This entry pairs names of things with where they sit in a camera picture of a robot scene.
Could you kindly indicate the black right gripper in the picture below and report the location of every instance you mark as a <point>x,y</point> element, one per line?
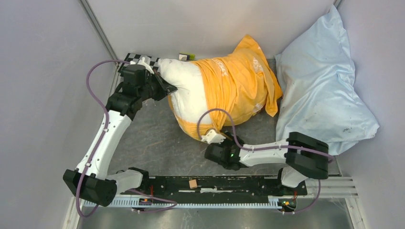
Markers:
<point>228,140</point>

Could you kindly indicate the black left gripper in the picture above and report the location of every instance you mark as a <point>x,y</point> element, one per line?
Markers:
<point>161,93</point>

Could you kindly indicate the white pillow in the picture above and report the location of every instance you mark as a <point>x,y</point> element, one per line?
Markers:
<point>189,100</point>

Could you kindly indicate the orange Mickey Mouse pillowcase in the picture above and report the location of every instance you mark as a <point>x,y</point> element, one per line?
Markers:
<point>237,87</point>

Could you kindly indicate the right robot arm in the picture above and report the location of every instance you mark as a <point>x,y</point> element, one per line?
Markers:
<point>305,157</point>

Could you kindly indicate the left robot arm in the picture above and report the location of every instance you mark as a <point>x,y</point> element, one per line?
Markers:
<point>89,180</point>

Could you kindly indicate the light blue pillow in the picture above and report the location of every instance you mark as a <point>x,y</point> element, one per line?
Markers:
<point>317,75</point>

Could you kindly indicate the black and white checkerboard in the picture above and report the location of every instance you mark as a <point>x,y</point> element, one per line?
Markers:
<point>150,60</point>

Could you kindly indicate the white and green block toy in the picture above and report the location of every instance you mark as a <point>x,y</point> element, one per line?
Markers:
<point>186,56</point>

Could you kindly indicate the small wooden cube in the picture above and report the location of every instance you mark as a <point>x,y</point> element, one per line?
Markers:
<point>193,184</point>

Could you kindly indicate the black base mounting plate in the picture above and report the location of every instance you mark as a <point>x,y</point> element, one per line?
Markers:
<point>218,189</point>

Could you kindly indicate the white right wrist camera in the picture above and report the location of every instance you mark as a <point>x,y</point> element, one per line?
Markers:
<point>212,136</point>

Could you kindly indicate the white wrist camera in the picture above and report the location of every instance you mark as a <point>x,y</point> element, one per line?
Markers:
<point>212,136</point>
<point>143,61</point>

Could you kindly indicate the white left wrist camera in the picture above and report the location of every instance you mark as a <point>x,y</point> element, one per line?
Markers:
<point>143,61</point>

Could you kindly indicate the white toothed cable rail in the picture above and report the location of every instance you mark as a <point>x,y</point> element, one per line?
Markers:
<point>136,201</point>

